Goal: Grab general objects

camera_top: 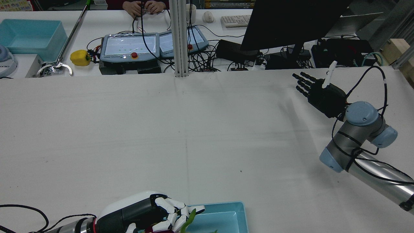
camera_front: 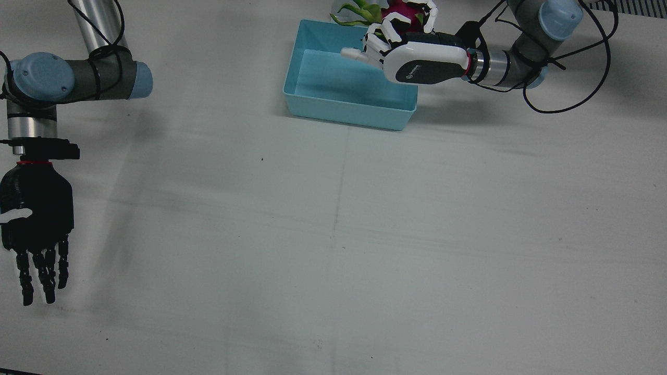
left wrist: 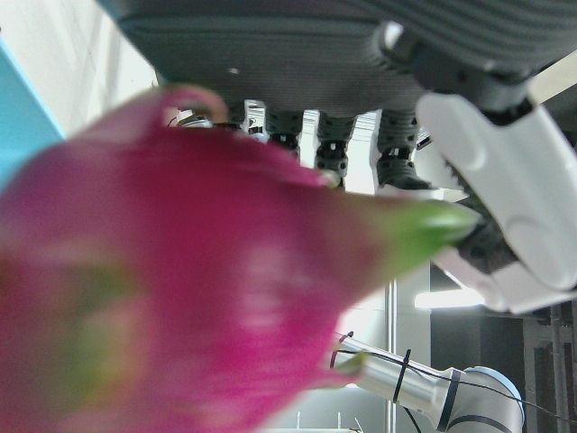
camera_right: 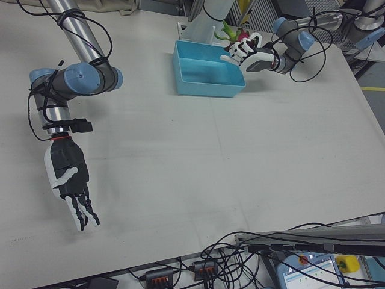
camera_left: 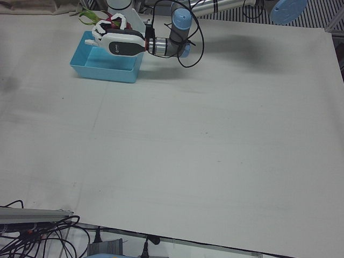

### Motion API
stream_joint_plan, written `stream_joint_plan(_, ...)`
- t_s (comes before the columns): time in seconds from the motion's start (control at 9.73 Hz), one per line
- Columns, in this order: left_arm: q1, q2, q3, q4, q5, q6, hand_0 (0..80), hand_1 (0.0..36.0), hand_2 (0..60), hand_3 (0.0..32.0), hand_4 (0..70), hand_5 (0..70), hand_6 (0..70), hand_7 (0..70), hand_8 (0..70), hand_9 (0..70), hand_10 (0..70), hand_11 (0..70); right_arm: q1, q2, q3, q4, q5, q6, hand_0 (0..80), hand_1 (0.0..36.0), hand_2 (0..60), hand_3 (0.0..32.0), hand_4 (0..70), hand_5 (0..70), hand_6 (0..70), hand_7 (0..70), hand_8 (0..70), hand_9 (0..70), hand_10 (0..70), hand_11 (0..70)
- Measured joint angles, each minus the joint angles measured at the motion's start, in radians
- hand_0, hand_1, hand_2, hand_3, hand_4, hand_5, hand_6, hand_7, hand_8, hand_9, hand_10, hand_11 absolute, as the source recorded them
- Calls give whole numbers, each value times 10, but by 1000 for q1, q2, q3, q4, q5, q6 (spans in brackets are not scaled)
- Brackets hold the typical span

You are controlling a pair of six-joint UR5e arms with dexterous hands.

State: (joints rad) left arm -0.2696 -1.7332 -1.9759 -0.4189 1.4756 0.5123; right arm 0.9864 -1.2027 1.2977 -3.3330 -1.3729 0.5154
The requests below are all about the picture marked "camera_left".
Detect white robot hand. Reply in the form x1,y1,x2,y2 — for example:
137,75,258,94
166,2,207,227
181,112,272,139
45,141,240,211
84,13,148,57

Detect pink dragon fruit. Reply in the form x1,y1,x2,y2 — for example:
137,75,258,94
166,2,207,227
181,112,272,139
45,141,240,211
71,5,133,32

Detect light blue plastic tray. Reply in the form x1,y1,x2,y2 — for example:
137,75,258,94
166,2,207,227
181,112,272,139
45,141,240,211
69,30,146,84

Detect white cylindrical stand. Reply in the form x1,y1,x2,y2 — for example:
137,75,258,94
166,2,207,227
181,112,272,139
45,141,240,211
106,0,146,33

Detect beige fabric sheet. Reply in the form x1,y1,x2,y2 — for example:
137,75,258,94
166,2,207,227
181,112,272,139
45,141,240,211
0,0,81,16

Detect white table cover sheet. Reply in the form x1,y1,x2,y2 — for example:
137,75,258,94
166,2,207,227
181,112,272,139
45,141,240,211
0,13,344,256

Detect grey-blue teach pendant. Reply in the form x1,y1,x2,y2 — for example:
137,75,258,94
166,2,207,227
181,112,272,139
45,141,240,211
85,238,169,258

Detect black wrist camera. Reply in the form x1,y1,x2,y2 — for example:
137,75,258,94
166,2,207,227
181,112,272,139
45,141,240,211
144,18,156,41

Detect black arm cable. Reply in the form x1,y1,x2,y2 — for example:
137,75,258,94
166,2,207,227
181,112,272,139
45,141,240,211
150,0,205,68

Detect black cable bundle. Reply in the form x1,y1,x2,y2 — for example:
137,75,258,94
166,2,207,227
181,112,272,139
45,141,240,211
0,200,91,258

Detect aluminium profile post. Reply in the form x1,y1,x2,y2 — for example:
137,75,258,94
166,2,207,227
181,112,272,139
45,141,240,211
0,205,75,224

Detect black cable with plug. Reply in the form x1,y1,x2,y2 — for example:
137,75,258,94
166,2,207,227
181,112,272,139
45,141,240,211
141,234,160,258

